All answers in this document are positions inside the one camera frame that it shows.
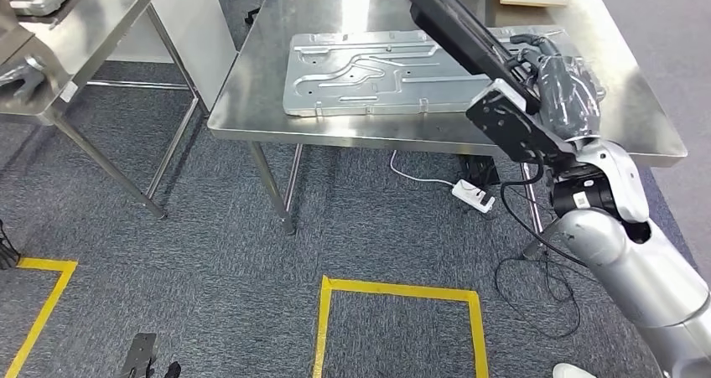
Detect white power cord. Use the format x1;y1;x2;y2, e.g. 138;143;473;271
388;150;457;188

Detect stainless steel table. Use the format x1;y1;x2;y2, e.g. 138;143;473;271
0;0;201;221

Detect black floor object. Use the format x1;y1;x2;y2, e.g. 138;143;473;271
458;154;501;187

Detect stainless steel workbench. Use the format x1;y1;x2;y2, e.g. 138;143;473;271
206;0;688;236

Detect black floor cables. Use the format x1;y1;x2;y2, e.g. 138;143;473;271
493;253;584;340

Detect black perforated bracket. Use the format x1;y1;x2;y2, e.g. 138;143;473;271
117;332;158;378

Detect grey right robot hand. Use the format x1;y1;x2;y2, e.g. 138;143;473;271
510;33;604;141

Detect black office chair base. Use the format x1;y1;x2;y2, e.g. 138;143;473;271
242;0;274;26

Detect long black plastic part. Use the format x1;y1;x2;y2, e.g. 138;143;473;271
386;0;542;116

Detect dark grey wrapped glove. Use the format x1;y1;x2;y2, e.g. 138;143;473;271
0;57;49;101

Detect white power strip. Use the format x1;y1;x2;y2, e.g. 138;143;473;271
451;179;496;215

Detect person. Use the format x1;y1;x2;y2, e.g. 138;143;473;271
553;362;598;378

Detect black wire frame object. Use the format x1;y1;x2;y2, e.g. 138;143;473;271
0;220;22;271

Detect plain white cabinet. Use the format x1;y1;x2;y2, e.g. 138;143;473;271
105;0;239;113

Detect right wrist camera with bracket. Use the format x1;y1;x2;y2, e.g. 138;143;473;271
465;78;579;166

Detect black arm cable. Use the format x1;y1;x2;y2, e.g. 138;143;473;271
498;148;590;269

